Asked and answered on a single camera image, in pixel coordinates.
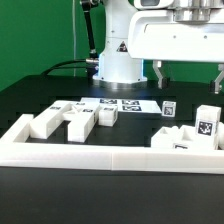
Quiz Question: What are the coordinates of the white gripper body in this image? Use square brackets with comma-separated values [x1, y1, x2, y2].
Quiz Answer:
[128, 9, 224, 63]

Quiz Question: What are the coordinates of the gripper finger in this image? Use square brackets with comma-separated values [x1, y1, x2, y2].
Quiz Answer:
[210, 64, 224, 94]
[152, 60, 170, 89]

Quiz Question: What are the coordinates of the white chair seat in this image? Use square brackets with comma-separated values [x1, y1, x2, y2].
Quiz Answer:
[150, 125, 224, 150]

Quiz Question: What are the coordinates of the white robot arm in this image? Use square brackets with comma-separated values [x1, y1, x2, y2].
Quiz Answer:
[93, 0, 224, 93]

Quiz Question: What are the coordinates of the white chair back part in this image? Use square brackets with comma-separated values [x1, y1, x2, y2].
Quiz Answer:
[63, 102, 100, 143]

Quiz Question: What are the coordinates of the white long chair part left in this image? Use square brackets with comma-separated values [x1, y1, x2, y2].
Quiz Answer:
[30, 101, 71, 139]

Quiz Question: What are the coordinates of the white tag base sheet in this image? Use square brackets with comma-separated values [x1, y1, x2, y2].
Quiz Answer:
[81, 97, 161, 114]

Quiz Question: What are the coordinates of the white U-shaped fence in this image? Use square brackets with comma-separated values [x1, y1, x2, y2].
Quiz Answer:
[0, 114, 224, 174]

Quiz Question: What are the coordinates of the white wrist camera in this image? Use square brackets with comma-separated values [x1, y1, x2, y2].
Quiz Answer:
[134, 0, 174, 10]

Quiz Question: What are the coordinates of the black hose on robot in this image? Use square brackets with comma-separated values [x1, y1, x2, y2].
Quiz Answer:
[79, 0, 100, 69]

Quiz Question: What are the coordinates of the black cable on table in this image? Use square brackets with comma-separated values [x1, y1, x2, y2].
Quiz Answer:
[40, 59, 88, 77]

